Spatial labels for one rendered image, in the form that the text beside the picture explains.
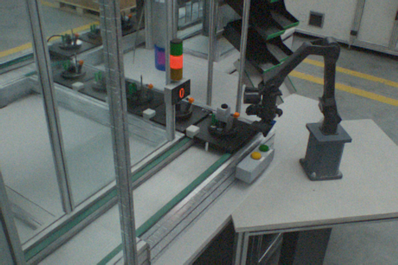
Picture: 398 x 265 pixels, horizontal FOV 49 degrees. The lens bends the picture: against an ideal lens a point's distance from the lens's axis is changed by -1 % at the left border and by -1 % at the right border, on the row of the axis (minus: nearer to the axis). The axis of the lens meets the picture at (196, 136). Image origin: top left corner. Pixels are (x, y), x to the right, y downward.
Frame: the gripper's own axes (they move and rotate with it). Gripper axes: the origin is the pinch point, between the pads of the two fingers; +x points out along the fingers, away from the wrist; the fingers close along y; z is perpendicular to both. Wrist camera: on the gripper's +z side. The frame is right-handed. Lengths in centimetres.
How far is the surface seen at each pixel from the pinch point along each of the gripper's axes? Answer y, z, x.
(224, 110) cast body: 0.1, 19.8, -2.9
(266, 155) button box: 3.4, -3.3, 9.6
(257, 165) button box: 12.2, -3.4, 9.8
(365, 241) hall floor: -78, -44, 106
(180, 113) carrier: 0.3, 43.1, 6.4
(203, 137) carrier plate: 8.6, 24.8, 8.5
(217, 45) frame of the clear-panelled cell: -89, 77, 7
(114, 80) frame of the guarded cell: 83, 2, -53
